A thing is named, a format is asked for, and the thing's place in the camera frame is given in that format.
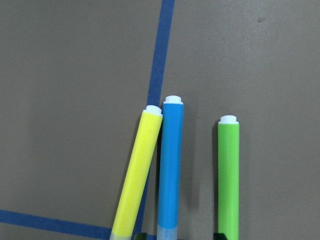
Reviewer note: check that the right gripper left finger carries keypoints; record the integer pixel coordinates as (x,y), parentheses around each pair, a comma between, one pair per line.
(145,236)

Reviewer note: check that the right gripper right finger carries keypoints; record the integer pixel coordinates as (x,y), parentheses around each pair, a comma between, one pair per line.
(219,236)

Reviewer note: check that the blue highlighter pen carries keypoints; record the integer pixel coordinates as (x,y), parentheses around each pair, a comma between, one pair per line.
(170,167)

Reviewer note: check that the yellow highlighter pen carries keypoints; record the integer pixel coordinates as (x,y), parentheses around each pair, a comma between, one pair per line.
(137,173)

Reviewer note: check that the green highlighter pen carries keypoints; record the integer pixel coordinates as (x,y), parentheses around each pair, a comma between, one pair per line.
(228,133)

